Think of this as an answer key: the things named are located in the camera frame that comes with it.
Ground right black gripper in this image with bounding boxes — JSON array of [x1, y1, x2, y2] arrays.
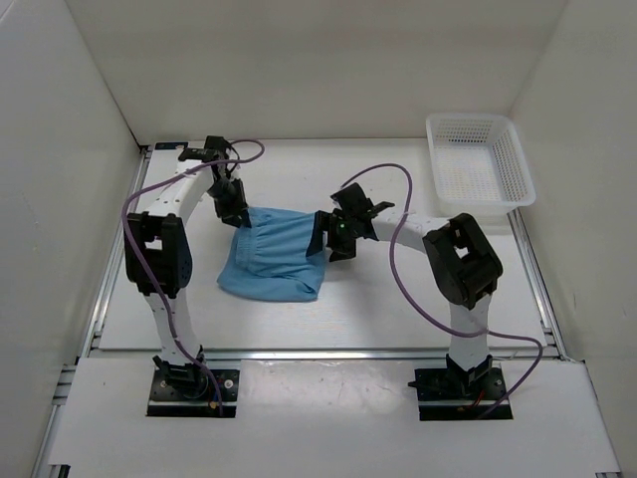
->
[[307, 210, 359, 262]]

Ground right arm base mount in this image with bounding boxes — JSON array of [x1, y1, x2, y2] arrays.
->
[[407, 367, 514, 421]]

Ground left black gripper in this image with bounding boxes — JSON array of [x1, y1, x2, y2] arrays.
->
[[206, 177, 252, 231]]

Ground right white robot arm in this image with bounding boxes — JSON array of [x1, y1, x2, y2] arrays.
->
[[306, 183, 504, 398]]

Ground light blue shorts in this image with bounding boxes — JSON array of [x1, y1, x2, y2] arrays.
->
[[217, 207, 326, 303]]

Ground blue label sticker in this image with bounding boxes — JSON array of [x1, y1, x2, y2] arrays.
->
[[154, 141, 183, 150]]

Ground white plastic mesh basket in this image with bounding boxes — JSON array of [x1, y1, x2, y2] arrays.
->
[[426, 113, 536, 216]]

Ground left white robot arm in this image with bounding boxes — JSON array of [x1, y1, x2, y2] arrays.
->
[[121, 135, 265, 398]]

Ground aluminium front rail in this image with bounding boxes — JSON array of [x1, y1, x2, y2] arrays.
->
[[204, 348, 446, 360]]

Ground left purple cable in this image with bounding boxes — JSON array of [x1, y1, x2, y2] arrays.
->
[[121, 138, 266, 417]]

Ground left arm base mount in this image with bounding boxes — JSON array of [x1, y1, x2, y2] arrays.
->
[[146, 356, 240, 418]]

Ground aluminium left rail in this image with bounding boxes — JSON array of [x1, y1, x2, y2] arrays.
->
[[75, 145, 153, 363]]

